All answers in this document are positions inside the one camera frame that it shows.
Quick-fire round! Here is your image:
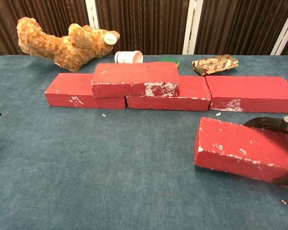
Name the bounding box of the brown teddy bear plush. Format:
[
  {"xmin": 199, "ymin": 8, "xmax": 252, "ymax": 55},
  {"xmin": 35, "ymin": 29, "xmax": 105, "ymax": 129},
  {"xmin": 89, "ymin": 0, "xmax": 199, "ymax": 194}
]
[{"xmin": 16, "ymin": 16, "xmax": 121, "ymax": 72}]

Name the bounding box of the green yellow sponge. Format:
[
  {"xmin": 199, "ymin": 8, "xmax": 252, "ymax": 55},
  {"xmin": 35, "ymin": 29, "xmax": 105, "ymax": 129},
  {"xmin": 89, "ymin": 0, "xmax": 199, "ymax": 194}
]
[{"xmin": 161, "ymin": 57, "xmax": 180, "ymax": 69}]

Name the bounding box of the white partition post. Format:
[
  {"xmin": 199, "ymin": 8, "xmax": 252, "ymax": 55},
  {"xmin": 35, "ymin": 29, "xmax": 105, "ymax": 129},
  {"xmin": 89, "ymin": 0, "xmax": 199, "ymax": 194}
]
[
  {"xmin": 270, "ymin": 13, "xmax": 288, "ymax": 56},
  {"xmin": 182, "ymin": 0, "xmax": 204, "ymax": 56},
  {"xmin": 85, "ymin": 0, "xmax": 101, "ymax": 31}
]

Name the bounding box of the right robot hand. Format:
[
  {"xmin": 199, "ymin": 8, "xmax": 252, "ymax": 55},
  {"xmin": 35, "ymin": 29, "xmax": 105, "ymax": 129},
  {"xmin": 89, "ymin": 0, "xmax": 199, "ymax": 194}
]
[{"xmin": 244, "ymin": 115, "xmax": 288, "ymax": 186}]

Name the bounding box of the gold wrapped snack packet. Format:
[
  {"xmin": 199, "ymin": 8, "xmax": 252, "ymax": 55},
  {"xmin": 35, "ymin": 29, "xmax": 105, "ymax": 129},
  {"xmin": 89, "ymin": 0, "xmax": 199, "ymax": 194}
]
[{"xmin": 192, "ymin": 54, "xmax": 240, "ymax": 77}]

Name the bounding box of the white paper cup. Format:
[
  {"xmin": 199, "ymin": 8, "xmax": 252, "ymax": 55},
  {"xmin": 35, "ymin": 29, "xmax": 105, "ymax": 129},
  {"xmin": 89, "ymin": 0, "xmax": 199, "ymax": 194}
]
[{"xmin": 114, "ymin": 50, "xmax": 144, "ymax": 65}]

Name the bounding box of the red foam brick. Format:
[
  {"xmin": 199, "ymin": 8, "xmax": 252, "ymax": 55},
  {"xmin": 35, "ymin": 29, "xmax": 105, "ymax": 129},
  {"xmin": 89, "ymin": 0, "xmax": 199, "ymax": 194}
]
[
  {"xmin": 125, "ymin": 75, "xmax": 212, "ymax": 112},
  {"xmin": 91, "ymin": 61, "xmax": 180, "ymax": 98},
  {"xmin": 205, "ymin": 75, "xmax": 288, "ymax": 114},
  {"xmin": 194, "ymin": 116, "xmax": 288, "ymax": 191},
  {"xmin": 44, "ymin": 73, "xmax": 127, "ymax": 110}
]

